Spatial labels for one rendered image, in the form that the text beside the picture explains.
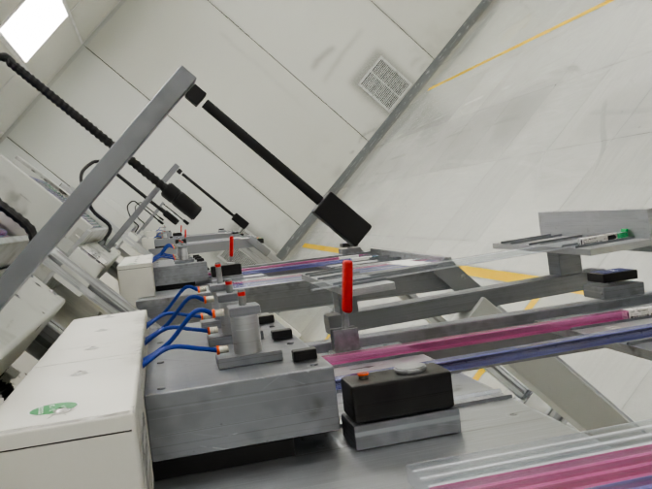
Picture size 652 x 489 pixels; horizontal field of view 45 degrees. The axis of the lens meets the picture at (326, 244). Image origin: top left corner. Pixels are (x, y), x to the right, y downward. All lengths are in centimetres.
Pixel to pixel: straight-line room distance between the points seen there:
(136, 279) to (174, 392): 132
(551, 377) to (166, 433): 89
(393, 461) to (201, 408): 14
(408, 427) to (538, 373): 78
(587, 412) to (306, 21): 761
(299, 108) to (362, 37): 106
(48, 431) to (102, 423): 3
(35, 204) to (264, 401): 129
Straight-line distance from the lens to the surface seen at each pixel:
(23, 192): 180
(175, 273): 200
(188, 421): 56
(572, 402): 138
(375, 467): 54
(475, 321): 99
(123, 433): 43
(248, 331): 60
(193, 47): 852
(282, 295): 170
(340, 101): 864
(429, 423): 58
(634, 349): 84
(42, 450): 43
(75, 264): 164
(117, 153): 60
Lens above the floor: 129
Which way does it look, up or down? 10 degrees down
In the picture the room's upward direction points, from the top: 50 degrees counter-clockwise
